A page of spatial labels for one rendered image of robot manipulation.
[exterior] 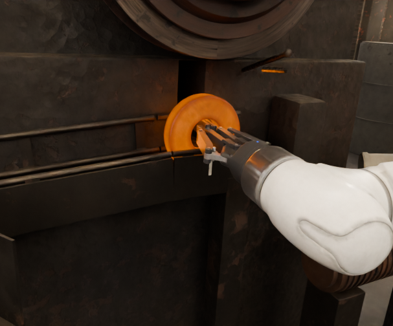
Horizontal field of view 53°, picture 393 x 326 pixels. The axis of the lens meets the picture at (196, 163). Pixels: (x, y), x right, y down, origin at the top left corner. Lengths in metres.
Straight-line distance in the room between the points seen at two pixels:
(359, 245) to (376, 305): 1.23
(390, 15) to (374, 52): 1.61
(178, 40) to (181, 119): 0.14
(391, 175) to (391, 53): 2.78
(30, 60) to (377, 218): 0.57
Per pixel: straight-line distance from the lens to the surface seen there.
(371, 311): 1.64
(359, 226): 0.46
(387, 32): 4.96
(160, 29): 0.68
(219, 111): 0.77
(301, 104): 0.85
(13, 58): 0.73
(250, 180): 0.56
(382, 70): 3.35
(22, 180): 0.68
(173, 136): 0.74
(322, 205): 0.47
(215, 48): 0.72
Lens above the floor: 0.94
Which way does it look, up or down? 19 degrees down
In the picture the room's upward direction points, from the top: 3 degrees clockwise
